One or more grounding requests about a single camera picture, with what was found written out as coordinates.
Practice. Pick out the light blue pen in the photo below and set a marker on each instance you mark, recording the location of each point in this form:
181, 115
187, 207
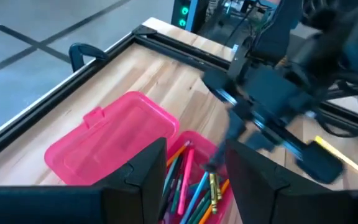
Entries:
194, 199

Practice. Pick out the yellow highlighter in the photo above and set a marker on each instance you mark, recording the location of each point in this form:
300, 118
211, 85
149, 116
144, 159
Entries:
353, 164

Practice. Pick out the olive green crayon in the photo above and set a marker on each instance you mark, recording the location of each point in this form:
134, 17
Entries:
214, 193

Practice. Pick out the black table clamp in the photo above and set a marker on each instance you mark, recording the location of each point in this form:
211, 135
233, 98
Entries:
89, 49

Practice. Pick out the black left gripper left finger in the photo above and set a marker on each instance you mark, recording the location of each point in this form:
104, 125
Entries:
73, 205

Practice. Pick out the dark green pencil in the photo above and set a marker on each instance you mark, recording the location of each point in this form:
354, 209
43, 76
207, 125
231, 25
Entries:
199, 207
171, 177

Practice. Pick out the orange pencil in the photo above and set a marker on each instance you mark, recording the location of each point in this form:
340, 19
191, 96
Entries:
205, 216
177, 154

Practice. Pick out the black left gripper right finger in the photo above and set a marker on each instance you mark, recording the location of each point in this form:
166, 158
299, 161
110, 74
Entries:
291, 205

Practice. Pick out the black metal table frame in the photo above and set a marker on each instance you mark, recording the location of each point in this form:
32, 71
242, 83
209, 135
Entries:
182, 53

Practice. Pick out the pink pen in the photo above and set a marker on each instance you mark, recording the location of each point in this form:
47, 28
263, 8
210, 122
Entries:
185, 180

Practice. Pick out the pink plastic pencil box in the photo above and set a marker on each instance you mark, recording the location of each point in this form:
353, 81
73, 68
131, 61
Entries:
104, 146

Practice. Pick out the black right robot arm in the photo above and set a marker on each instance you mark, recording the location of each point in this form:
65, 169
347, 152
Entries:
346, 46

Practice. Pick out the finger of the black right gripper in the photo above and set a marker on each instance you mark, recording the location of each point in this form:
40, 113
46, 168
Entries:
228, 105
319, 161

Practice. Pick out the black computer tower green lights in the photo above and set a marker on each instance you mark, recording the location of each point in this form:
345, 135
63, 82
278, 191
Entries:
183, 14

